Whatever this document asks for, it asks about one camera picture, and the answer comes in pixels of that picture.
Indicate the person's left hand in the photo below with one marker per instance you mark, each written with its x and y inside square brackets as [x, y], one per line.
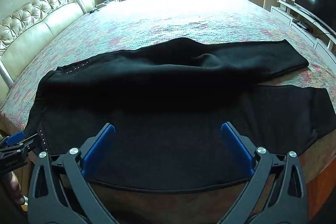
[16, 187]

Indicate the small dark object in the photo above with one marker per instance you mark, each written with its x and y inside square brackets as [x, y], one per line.
[93, 11]

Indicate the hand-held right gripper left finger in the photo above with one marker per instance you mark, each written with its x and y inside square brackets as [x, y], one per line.
[98, 150]

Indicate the floral bedspread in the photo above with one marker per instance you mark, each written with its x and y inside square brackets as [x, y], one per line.
[170, 22]

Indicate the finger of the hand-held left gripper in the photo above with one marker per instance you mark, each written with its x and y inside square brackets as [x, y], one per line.
[22, 148]
[13, 138]

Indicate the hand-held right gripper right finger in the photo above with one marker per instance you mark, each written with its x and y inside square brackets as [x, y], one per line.
[237, 150]

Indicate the cream tufted leather headboard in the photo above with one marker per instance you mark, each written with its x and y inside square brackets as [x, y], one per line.
[39, 19]

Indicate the white television stand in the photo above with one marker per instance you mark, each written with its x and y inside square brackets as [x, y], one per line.
[286, 14]

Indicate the black pants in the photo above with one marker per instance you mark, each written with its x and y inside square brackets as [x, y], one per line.
[157, 82]

